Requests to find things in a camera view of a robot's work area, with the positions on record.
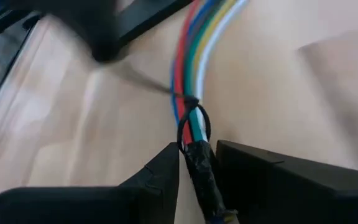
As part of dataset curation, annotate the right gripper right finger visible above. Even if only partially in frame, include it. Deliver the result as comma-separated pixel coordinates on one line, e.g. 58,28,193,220
215,139,358,224

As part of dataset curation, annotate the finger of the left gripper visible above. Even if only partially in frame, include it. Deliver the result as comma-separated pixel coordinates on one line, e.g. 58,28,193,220
42,0,105,60
85,0,131,60

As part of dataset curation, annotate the black zip tie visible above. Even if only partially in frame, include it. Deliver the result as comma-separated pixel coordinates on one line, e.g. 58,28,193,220
116,65,213,154

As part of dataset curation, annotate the multicolour wire bundle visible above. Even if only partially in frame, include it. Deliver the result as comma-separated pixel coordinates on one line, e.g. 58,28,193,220
169,0,252,224

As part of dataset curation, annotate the black aluminium table frame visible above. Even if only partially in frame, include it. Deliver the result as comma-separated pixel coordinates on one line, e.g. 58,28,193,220
0,12,44,124

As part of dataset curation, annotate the black duct cover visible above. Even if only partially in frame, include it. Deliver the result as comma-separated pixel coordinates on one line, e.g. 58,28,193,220
116,0,196,48

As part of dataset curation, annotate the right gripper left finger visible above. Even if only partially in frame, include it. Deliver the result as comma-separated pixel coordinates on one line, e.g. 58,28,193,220
0,142,180,224

